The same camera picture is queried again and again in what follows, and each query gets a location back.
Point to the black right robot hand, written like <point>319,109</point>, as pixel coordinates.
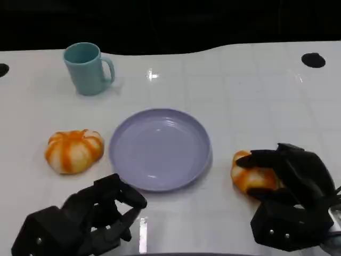
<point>303,176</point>

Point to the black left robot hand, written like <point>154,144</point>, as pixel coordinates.
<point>101,208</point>

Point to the orange white toy bread roll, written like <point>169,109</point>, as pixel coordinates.
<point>253,178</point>
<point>72,154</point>

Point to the lilac plate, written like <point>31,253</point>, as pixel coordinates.
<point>160,149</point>

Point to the pale green mug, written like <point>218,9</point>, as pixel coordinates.
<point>85,77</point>

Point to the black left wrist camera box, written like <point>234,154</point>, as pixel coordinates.
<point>48,229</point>

